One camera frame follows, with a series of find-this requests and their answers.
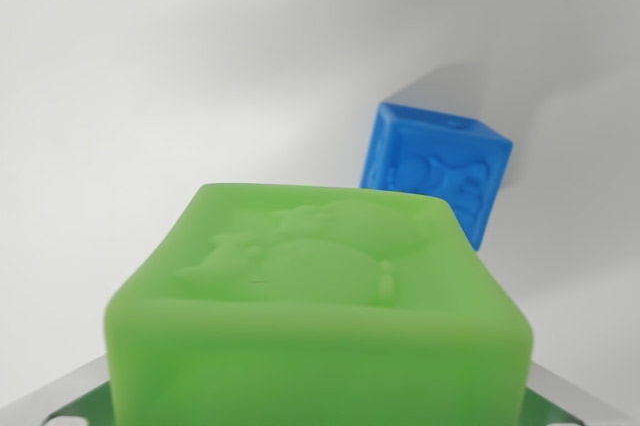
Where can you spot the black-padded silver gripper right finger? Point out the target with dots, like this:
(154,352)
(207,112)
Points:
(555,403)

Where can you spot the green embossed soft cube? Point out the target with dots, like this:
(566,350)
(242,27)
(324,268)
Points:
(320,336)

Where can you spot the blue embossed soft cube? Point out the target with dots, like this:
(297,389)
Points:
(440,156)

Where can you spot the black-padded silver gripper left finger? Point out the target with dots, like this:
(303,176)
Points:
(65,401)

